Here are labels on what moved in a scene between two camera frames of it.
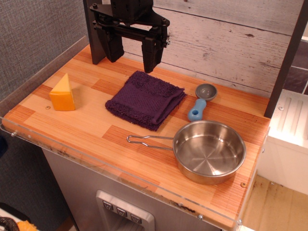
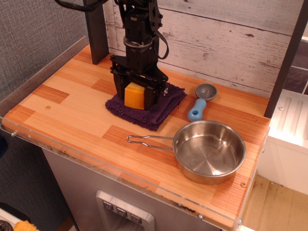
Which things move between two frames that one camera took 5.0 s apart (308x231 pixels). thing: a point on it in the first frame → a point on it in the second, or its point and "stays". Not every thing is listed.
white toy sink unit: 284,158 stays
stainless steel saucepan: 206,152 stays
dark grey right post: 280,80 stays
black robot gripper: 137,18 → 141,66
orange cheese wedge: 62,96 → 134,96
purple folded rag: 145,101 stays
